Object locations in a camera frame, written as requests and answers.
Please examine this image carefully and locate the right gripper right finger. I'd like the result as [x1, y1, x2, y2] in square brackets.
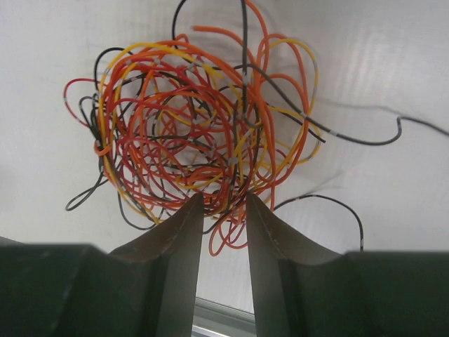
[246, 194, 448, 336]

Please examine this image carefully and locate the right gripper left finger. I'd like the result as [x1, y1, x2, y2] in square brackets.
[1, 194, 203, 336]

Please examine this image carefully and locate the long thin black wire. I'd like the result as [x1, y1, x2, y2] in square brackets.
[65, 0, 449, 252]

